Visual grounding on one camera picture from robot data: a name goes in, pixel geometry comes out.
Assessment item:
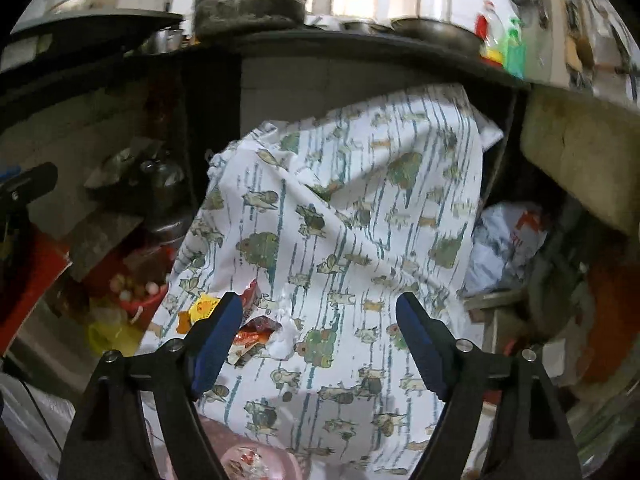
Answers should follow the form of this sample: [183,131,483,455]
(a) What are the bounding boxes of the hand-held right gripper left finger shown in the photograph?
[57,292,244,480]

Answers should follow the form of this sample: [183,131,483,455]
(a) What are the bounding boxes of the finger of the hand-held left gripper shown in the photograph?
[0,162,59,221]

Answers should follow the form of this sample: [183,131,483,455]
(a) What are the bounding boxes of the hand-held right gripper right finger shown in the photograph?
[395,291,583,480]

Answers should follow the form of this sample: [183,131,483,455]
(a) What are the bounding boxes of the orange red snack wrapper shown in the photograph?
[227,282,281,366]

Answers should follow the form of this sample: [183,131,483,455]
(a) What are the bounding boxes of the white tissue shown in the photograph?
[267,292,306,361]

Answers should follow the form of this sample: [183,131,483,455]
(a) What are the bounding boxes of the pink plastic basket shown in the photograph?
[192,417,306,480]

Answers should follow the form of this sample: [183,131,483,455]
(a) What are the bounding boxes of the white red snack wrapper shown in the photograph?
[220,447,273,480]

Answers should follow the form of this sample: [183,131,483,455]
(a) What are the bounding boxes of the yellow snack wrapper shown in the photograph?
[190,294,221,321]

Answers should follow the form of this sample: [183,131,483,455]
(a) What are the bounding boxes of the red plastic bucket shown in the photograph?
[107,272,171,328]

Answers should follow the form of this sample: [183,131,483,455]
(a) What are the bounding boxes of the red flat object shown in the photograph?
[0,222,71,331]

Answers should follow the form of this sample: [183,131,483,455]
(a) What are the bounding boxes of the pile of pale round bulbs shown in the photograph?
[110,274,168,298]

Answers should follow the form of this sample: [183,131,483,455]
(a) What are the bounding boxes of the yellow plastic bag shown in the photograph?
[87,310,143,356]

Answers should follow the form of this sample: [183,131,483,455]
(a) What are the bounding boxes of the white plastic bag orange print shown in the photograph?
[462,202,548,296]

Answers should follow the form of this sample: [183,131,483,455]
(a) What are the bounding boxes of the steel pressure cooker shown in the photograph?
[140,157,188,211]

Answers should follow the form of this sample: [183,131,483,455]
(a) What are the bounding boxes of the white printed cloth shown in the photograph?
[140,82,505,476]

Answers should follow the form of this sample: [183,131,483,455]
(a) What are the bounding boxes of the green leafy vegetables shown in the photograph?
[570,400,631,461]

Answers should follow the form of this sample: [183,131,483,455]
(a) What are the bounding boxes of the white sack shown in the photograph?
[0,375,71,480]

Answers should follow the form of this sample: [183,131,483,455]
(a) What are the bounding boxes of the large steel pot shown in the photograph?
[191,0,316,41]

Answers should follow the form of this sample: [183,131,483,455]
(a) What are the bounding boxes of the green plastic bottle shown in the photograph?
[505,17,527,79]

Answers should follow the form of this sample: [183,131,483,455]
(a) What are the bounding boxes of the steel plate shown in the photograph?
[390,17,483,56]

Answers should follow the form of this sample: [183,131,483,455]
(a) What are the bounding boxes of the red plastic bottle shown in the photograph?
[475,2,507,68]

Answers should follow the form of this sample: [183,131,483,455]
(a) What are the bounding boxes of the black cable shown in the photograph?
[20,380,63,461]

